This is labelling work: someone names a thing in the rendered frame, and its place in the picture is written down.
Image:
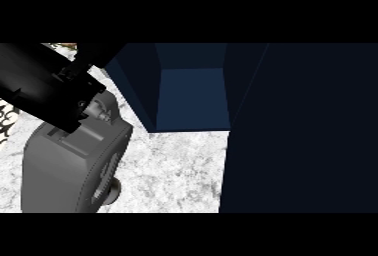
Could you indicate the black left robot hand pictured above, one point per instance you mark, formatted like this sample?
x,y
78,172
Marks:
x,y
36,83

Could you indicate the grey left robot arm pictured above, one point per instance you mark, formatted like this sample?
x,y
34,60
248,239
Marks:
x,y
59,173

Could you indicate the dark blue open cabinet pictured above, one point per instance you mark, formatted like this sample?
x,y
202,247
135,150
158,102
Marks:
x,y
189,100

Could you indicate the dark navy cabinet door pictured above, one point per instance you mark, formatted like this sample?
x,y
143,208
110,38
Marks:
x,y
299,133

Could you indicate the small brown green object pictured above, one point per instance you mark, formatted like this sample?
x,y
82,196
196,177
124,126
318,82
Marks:
x,y
67,46

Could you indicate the black white patterned object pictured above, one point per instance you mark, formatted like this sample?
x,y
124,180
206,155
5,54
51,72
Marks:
x,y
5,123

